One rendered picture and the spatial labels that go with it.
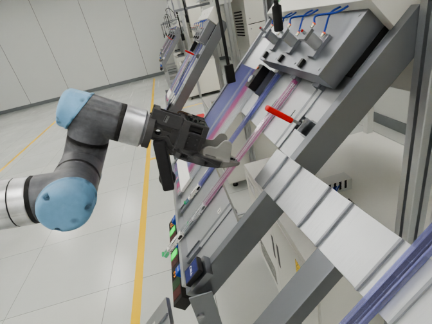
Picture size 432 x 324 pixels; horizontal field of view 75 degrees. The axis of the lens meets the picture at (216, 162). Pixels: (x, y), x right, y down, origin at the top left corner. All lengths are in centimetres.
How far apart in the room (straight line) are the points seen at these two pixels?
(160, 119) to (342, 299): 67
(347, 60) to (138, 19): 882
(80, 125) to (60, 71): 923
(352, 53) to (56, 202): 55
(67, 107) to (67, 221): 20
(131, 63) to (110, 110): 881
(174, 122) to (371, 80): 37
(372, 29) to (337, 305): 68
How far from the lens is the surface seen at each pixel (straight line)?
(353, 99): 57
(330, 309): 92
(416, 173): 68
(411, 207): 73
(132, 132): 54
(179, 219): 89
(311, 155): 57
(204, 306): 67
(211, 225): 73
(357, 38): 60
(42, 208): 46
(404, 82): 85
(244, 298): 156
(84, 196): 45
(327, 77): 58
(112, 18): 935
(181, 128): 54
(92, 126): 55
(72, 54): 961
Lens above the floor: 126
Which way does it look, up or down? 27 degrees down
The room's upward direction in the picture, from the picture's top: 13 degrees counter-clockwise
